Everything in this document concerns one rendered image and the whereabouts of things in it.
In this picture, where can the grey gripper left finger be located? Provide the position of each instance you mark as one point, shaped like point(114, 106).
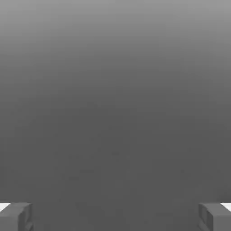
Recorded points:
point(13, 217)

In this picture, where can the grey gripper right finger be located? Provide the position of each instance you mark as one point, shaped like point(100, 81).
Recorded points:
point(217, 217)

